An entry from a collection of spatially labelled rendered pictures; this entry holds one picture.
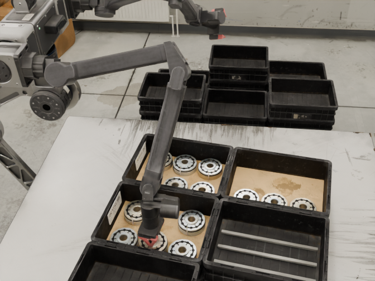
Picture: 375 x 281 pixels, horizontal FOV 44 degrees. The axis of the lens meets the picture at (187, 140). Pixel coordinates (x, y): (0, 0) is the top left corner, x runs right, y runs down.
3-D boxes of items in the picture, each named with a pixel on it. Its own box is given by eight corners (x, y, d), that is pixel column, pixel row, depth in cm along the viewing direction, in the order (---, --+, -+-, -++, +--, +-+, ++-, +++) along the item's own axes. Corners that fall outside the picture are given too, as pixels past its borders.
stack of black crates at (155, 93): (143, 152, 312) (136, 97, 283) (151, 125, 335) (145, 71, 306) (202, 156, 308) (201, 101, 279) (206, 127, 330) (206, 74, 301)
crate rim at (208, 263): (201, 267, 153) (201, 262, 152) (220, 201, 175) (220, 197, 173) (325, 293, 145) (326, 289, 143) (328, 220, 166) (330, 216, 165)
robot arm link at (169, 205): (148, 177, 156) (142, 183, 148) (182, 179, 155) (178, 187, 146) (147, 210, 158) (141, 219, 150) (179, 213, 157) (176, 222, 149)
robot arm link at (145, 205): (142, 193, 153) (138, 206, 149) (162, 195, 152) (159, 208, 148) (143, 207, 158) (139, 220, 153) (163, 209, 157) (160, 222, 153)
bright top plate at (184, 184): (160, 194, 185) (160, 193, 185) (165, 177, 193) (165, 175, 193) (186, 196, 184) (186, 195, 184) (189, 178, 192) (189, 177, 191)
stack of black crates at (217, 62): (208, 119, 338) (207, 66, 309) (211, 96, 361) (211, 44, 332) (263, 122, 333) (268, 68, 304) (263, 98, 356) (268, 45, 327)
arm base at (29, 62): (32, 73, 157) (23, 42, 149) (55, 74, 156) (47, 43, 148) (22, 88, 150) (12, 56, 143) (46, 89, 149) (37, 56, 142)
